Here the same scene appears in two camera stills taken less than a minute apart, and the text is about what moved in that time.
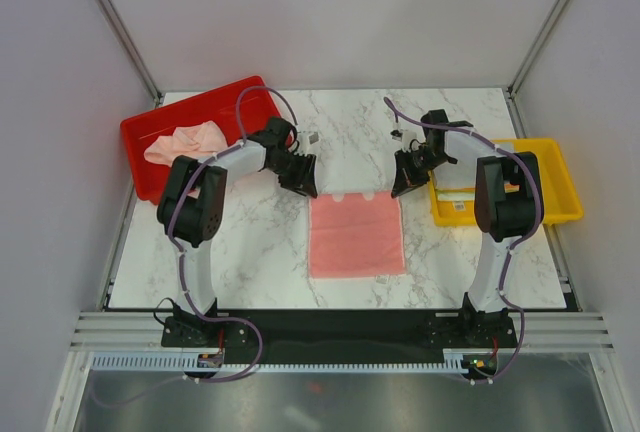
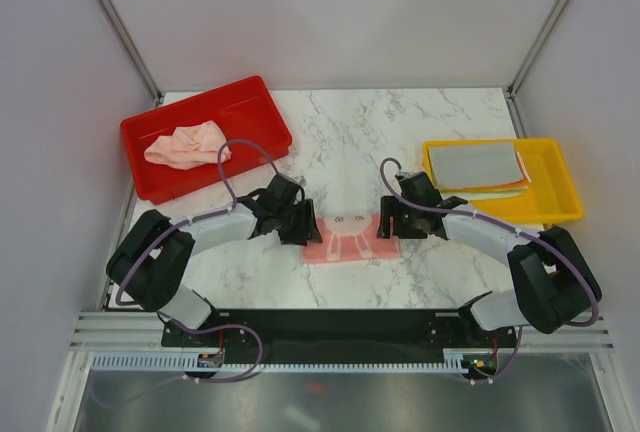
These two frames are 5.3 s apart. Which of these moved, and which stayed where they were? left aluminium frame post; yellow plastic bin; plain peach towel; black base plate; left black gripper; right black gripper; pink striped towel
Moved: right black gripper; pink striped towel; left black gripper
Stayed: plain peach towel; left aluminium frame post; yellow plastic bin; black base plate
